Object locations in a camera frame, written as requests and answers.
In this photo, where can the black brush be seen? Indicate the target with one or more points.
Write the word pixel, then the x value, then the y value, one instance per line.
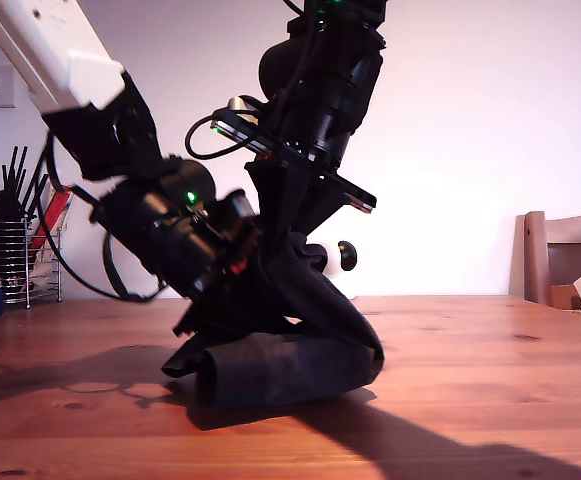
pixel 7 205

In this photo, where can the white round security camera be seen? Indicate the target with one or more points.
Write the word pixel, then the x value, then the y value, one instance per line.
pixel 347 255

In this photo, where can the black chopstick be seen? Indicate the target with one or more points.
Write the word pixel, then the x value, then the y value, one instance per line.
pixel 10 170
pixel 32 187
pixel 20 167
pixel 3 179

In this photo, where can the dark grey underwear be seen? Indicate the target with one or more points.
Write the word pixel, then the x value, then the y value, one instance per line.
pixel 295 370

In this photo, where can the red paper packet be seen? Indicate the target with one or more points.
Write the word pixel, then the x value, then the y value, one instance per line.
pixel 55 215

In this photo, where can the orange-brown box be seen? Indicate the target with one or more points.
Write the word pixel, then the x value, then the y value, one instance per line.
pixel 565 296

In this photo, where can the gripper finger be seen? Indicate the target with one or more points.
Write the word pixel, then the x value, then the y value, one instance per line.
pixel 215 325
pixel 255 290
pixel 270 200
pixel 317 205

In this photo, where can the wooden chair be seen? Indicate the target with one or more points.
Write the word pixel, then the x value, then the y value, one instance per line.
pixel 535 250

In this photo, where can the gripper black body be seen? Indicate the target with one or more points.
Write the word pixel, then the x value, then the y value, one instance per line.
pixel 320 155
pixel 190 255

